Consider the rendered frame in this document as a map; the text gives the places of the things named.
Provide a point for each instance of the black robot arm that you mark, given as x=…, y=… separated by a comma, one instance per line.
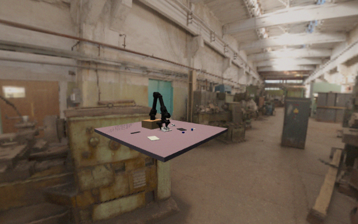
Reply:
x=164, y=112

